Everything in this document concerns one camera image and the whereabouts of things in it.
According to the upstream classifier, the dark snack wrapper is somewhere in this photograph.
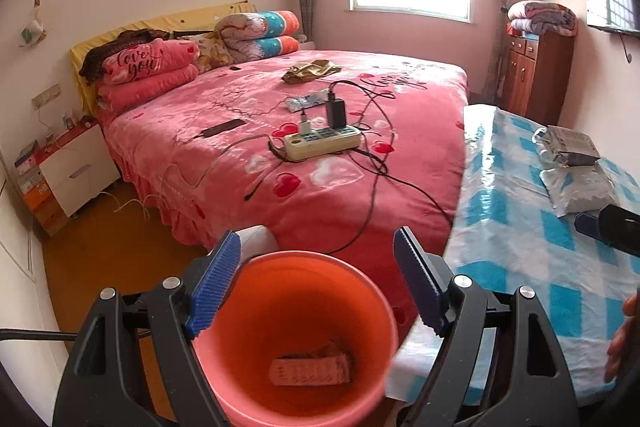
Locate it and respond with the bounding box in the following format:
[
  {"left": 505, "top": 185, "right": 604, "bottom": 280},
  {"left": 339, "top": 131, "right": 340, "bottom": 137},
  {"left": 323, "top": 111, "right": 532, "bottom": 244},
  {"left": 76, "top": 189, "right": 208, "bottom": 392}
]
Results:
[{"left": 532, "top": 126, "right": 601, "bottom": 167}]

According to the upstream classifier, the grey cleaning wipes pack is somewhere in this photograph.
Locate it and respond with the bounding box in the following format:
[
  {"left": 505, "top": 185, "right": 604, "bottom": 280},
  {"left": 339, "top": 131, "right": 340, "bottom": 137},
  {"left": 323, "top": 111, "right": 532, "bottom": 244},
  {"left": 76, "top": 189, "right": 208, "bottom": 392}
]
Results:
[{"left": 540, "top": 164, "right": 618, "bottom": 218}]

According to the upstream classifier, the orange plastic trash bucket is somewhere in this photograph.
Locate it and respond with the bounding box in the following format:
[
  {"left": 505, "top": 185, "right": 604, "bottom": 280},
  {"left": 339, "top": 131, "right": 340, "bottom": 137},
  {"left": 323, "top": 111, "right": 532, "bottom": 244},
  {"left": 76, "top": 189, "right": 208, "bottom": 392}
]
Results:
[{"left": 193, "top": 251, "right": 398, "bottom": 426}]

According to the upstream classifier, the paper trash in bucket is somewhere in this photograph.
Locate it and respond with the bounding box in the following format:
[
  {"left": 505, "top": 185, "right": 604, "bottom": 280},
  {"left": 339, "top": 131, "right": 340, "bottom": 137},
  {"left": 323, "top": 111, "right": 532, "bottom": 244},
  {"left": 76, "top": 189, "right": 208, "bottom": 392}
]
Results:
[{"left": 268, "top": 343, "right": 350, "bottom": 387}]

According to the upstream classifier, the person right hand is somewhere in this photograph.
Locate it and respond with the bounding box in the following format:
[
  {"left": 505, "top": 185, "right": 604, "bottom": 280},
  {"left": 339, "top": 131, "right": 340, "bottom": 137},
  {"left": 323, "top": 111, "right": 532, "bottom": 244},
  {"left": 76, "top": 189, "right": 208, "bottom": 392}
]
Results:
[{"left": 604, "top": 295, "right": 638, "bottom": 383}]

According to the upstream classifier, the black phone on bed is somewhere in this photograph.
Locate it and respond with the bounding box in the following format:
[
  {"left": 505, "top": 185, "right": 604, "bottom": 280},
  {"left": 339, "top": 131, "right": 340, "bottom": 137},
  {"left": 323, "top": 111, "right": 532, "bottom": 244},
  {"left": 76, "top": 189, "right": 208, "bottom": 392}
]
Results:
[{"left": 195, "top": 118, "right": 246, "bottom": 139}]

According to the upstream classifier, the white power strip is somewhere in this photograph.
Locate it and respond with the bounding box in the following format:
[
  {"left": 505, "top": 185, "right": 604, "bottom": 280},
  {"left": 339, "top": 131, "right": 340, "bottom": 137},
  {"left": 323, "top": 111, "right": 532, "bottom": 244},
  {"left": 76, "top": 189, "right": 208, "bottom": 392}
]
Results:
[{"left": 268, "top": 126, "right": 362, "bottom": 162}]

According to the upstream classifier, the pink floral bed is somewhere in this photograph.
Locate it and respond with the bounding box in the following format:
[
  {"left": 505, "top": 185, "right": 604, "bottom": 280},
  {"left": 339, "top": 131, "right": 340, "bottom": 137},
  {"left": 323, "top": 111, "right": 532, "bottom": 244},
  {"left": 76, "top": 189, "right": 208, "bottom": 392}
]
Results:
[{"left": 103, "top": 51, "right": 468, "bottom": 326}]

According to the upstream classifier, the brown wooden cabinet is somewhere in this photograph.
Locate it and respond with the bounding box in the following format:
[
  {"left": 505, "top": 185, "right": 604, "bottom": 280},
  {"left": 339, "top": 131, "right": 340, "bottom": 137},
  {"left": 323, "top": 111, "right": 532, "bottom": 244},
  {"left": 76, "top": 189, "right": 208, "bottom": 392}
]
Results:
[{"left": 500, "top": 32, "right": 575, "bottom": 126}]

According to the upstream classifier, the white nightstand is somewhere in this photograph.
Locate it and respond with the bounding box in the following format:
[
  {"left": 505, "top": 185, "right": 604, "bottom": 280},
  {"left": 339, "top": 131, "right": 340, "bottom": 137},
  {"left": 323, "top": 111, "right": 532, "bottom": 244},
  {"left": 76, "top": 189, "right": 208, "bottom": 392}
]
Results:
[{"left": 39, "top": 124, "right": 120, "bottom": 217}]

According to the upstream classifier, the black power adapter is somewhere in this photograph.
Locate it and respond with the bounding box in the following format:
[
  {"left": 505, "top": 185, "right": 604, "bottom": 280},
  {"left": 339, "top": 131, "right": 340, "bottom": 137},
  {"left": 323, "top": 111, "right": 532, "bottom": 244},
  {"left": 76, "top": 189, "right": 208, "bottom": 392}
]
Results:
[{"left": 326, "top": 91, "right": 347, "bottom": 129}]

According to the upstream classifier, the folded blanket on cabinet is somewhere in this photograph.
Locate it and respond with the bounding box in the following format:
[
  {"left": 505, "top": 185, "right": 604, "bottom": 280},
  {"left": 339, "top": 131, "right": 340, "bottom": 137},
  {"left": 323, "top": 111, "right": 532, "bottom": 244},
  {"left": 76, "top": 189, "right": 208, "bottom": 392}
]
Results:
[{"left": 506, "top": 0, "right": 578, "bottom": 37}]

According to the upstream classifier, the pink love you blanket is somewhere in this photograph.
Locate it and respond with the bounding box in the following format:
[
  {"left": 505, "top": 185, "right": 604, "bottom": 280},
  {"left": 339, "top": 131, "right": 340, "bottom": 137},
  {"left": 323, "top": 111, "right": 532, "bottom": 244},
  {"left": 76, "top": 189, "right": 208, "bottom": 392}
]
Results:
[{"left": 96, "top": 38, "right": 200, "bottom": 114}]

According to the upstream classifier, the olive cloth on bed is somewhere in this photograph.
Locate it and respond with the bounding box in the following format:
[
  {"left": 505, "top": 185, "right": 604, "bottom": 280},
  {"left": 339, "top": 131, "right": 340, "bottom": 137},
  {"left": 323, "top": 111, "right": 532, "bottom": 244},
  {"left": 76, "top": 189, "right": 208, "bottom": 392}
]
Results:
[{"left": 282, "top": 58, "right": 342, "bottom": 84}]

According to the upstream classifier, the rolled floral quilt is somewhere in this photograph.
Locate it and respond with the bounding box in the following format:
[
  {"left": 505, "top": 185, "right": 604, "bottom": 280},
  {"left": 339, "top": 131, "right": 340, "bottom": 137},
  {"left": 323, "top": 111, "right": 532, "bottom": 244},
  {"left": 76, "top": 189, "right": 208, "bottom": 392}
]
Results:
[{"left": 215, "top": 11, "right": 299, "bottom": 64}]

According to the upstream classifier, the yellow headboard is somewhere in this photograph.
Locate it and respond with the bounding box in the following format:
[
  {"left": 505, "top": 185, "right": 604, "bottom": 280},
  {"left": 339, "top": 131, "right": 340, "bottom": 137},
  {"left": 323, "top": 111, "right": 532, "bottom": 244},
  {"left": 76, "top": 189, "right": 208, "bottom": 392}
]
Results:
[{"left": 68, "top": 0, "right": 257, "bottom": 115}]

